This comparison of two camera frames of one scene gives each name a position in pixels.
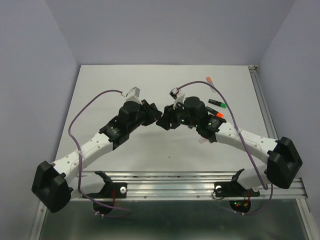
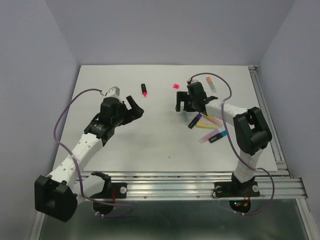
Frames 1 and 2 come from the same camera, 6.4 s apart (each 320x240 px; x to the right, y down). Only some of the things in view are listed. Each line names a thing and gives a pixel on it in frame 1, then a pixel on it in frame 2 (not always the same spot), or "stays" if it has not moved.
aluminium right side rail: x=270 y=126 stays
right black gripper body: x=178 y=116 -> x=191 y=101
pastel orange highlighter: x=210 y=81 stays
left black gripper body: x=145 y=117 -> x=125 y=115
